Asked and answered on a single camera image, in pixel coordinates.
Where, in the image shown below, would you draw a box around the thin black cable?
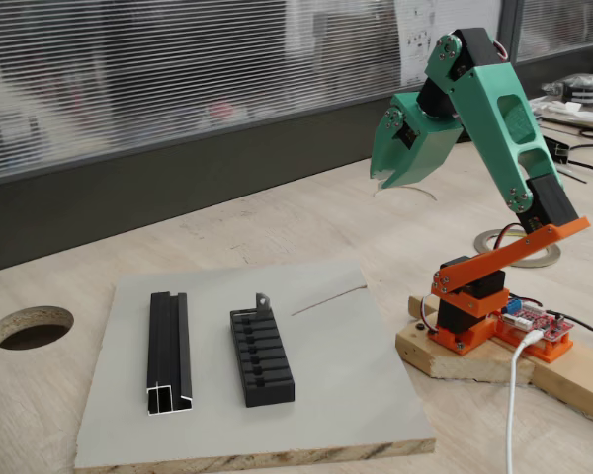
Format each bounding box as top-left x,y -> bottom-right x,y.
546,308 -> 593,347

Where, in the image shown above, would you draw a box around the white flat round object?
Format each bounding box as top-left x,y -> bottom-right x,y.
541,101 -> 593,127

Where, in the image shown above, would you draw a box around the shoulder servo wire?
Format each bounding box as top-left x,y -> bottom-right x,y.
493,224 -> 531,253

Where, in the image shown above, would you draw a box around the long wooden plank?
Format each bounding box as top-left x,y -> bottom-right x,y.
523,340 -> 593,429

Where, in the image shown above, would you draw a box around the grey tape ring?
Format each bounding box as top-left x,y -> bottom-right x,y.
473,224 -> 562,270

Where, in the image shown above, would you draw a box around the grey chipboard panel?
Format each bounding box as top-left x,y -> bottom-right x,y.
73,260 -> 437,469

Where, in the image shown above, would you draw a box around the black aluminium profile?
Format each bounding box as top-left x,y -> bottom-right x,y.
145,291 -> 196,418

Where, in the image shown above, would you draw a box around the white USB cable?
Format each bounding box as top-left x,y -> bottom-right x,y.
502,329 -> 543,474

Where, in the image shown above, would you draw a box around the wooden base block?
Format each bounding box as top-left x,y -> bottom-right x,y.
394,293 -> 536,384

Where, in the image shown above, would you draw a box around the black device in plastic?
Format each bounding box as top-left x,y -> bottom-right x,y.
541,72 -> 593,108

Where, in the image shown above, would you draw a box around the long black background profile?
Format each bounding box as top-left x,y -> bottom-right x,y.
541,135 -> 572,167

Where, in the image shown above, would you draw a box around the red controller board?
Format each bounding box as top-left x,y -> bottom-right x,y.
496,295 -> 577,345

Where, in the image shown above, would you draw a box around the small grey metal bracket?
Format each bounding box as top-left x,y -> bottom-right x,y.
254,291 -> 272,325

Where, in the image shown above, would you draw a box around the black slotted holder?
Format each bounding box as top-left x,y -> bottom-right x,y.
229,306 -> 297,409

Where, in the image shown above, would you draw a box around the paper sheet on window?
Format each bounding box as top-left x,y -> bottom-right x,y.
394,0 -> 504,88

